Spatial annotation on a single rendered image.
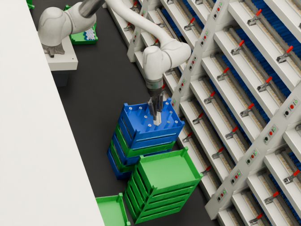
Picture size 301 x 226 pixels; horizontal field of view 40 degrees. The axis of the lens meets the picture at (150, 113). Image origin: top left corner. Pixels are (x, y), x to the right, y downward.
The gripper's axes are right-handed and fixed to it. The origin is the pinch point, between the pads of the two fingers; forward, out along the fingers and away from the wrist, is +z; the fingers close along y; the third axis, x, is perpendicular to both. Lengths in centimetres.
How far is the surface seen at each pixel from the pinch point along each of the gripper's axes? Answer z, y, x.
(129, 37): 3, -89, -85
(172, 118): 9.9, -16.4, -0.6
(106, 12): -4, -112, -127
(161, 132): 8.5, 0.2, 2.4
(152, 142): 15.6, 2.5, -2.3
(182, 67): -5, -49, -13
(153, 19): -23, -74, -50
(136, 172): 22.6, 21.5, -0.6
